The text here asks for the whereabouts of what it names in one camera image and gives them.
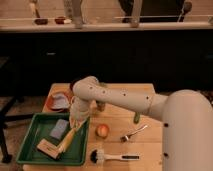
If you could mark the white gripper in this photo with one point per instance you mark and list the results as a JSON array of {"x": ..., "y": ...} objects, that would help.
[{"x": 79, "y": 111}]

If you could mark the dark bowl on shelf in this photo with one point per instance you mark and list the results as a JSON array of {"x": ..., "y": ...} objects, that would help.
[{"x": 41, "y": 21}]

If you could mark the peach fruit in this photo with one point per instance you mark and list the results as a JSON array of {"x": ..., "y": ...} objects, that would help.
[{"x": 102, "y": 130}]

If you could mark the green plastic tray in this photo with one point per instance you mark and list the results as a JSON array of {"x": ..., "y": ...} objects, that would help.
[{"x": 40, "y": 127}]

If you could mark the green chili pepper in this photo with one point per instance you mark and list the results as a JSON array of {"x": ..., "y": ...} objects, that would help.
[{"x": 136, "y": 118}]

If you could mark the black chair frame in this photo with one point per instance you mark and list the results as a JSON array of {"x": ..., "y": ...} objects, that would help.
[{"x": 4, "y": 118}]

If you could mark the grey cloth on plate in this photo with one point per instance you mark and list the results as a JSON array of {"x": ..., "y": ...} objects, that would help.
[{"x": 60, "y": 101}]

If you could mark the orange plate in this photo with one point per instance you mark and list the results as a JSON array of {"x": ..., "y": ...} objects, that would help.
[{"x": 50, "y": 101}]

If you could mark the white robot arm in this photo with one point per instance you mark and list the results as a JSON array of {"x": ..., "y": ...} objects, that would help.
[{"x": 187, "y": 117}]

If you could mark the grey sponge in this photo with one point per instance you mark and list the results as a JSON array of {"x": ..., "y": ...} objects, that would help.
[{"x": 59, "y": 129}]

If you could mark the silver fork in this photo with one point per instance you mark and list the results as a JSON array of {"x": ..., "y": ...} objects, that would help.
[{"x": 129, "y": 135}]

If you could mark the black white dish brush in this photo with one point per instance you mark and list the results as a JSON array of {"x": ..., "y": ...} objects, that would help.
[{"x": 98, "y": 156}]

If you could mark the brown bowl on shelf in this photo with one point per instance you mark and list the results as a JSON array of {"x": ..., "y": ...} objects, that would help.
[{"x": 60, "y": 20}]

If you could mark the green plastic cup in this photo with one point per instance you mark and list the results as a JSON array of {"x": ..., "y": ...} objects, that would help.
[{"x": 102, "y": 84}]

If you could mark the wooden block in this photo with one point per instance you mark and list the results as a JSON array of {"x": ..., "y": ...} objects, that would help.
[{"x": 49, "y": 149}]

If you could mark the yellow banana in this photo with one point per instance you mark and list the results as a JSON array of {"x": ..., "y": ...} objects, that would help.
[{"x": 65, "y": 143}]

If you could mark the dark red bowl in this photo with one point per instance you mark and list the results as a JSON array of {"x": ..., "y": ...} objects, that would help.
[{"x": 73, "y": 83}]

